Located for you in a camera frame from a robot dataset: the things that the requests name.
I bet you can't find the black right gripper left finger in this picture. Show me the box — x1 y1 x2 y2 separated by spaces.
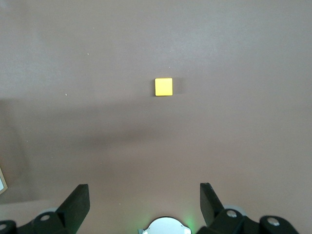
0 184 91 234

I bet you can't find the wooden drawer with black handle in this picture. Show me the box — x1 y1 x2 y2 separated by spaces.
0 167 8 195

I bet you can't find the brown table mat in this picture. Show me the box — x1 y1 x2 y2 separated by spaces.
0 0 312 234

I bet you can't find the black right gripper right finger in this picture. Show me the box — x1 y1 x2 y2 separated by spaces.
199 182 299 234

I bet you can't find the yellow wooden cube block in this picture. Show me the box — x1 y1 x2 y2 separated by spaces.
154 78 174 97

